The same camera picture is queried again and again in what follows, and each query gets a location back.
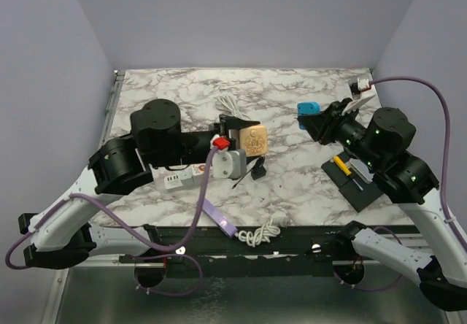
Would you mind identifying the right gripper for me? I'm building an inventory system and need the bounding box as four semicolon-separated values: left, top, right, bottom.
298;96;382;169

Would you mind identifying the blue charger plug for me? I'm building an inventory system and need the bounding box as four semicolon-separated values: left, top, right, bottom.
297;101;321;117

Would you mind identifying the beige cube socket adapter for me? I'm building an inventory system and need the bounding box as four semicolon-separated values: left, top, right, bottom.
239;125;269;157

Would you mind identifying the black charger with cable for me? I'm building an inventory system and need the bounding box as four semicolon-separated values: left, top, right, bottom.
232;156;267;189

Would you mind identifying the white cube socket adapter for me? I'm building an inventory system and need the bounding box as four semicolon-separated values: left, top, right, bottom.
190;163;206;185

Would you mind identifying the white power strip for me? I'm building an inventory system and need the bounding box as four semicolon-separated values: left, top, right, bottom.
163;172;194;192

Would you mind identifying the purple power strip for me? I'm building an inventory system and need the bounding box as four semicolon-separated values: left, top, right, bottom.
202;199;238;239

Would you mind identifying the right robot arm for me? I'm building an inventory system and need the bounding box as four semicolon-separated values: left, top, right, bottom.
298;99;466;312

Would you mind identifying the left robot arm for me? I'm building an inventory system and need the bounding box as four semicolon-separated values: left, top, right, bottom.
18;99;262;269

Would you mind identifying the yellow marker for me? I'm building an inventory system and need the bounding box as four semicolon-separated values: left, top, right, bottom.
333;155;352;177

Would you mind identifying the grey rectangular block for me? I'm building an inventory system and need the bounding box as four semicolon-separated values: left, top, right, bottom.
350;158;374;184

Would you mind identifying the black flat pad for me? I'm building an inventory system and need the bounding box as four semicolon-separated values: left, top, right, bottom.
321;152;383;212

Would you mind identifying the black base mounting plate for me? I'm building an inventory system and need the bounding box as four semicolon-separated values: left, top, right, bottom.
120;223;379;279

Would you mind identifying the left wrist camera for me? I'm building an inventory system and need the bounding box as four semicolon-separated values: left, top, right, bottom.
211;149;247;180

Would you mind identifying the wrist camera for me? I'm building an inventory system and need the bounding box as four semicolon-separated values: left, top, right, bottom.
342;78;377;114
211;149;247;180

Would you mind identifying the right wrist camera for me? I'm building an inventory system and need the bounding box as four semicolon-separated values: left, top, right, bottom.
342;78;377;114

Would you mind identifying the purple strip white cord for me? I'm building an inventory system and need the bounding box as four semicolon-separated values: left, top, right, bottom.
236;217;282;247

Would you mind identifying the aluminium frame rail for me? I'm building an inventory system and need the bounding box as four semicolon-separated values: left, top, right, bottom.
91;70;126;157

